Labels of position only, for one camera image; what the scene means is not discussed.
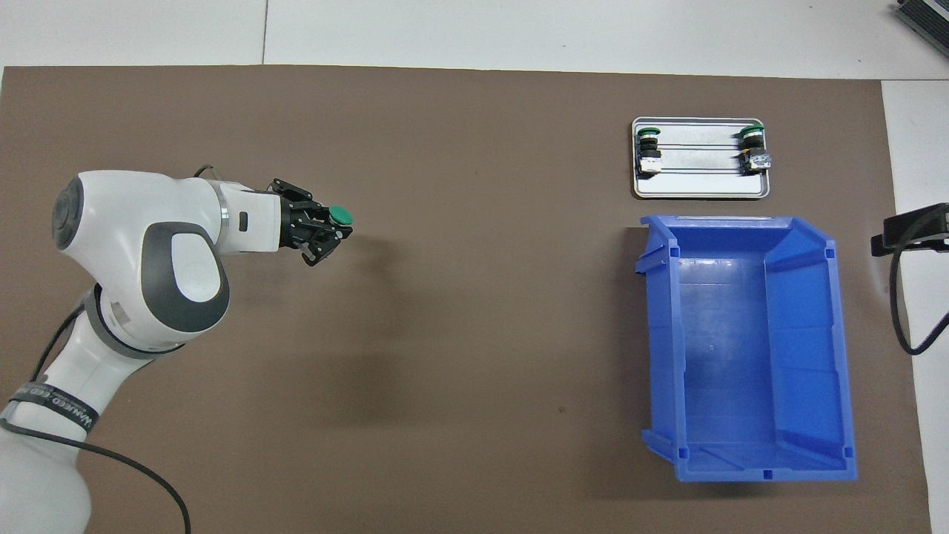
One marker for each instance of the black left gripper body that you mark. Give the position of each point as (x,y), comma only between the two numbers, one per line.
(295,222)

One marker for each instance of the green push button switch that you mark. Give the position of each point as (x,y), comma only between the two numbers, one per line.
(651,159)
(341,216)

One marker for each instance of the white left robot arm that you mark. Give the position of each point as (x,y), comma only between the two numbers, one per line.
(133,222)

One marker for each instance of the green push button yellow mark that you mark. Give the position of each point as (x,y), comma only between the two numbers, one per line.
(756,158)

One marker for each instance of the brown table mat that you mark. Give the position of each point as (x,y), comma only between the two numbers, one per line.
(482,334)

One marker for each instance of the grey ribbed device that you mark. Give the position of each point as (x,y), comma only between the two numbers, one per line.
(927,18)

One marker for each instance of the blue plastic storage bin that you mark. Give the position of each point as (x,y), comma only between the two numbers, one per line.
(741,356)

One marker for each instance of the silver metal tray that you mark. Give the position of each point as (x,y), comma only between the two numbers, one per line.
(697,182)

